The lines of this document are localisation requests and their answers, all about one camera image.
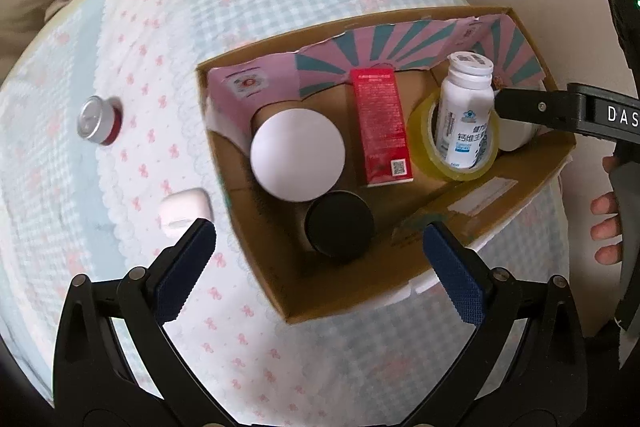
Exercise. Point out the red drink can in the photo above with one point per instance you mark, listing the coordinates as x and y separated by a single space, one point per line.
97 119

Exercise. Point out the red carton box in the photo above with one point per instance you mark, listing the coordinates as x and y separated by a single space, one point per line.
382 127

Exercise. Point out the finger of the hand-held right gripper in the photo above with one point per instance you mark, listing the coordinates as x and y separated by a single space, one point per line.
537 107

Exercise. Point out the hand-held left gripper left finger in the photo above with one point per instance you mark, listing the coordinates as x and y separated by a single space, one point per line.
187 272

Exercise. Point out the white pill bottle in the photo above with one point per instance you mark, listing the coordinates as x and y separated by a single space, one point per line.
465 107

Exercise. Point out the patterned cardboard box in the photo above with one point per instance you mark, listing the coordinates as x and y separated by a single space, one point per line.
280 267

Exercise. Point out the white earbud case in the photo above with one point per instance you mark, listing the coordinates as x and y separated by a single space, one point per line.
185 209

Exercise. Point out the yellow tape roll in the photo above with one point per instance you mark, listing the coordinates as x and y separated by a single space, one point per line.
425 147

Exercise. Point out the black lid jar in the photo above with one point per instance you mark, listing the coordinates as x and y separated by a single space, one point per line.
340 227

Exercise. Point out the white lid jar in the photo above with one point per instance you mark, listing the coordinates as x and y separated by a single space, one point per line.
297 154

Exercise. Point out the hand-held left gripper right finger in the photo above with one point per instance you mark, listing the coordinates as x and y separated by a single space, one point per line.
452 272

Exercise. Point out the person's right hand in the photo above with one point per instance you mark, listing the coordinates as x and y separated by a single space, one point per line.
606 222

